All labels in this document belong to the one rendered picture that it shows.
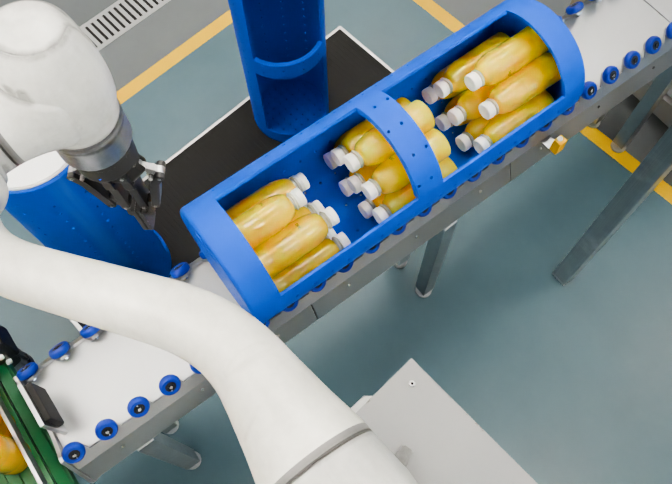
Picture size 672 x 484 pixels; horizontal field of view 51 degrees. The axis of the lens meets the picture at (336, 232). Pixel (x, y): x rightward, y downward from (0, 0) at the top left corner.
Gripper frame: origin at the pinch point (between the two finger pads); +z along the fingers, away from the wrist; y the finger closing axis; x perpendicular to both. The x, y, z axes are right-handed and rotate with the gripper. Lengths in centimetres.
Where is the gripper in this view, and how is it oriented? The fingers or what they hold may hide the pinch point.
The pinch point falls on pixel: (143, 211)
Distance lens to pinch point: 106.5
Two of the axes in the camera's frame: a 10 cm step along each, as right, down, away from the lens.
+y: -10.0, 0.0, 0.2
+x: -0.1, 9.2, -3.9
